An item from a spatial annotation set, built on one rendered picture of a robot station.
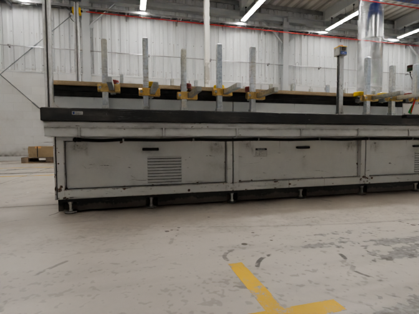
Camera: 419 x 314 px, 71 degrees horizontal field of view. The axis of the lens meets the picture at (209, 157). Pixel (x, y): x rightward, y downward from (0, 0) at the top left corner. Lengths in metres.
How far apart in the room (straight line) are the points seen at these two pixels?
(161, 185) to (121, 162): 0.33
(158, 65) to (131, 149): 7.36
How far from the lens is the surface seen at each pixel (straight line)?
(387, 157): 3.22
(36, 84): 9.56
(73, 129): 2.01
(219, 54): 2.13
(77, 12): 3.31
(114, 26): 9.72
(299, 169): 2.63
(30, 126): 9.49
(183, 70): 2.05
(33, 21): 10.02
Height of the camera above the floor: 0.49
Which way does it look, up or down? 3 degrees down
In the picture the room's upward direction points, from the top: straight up
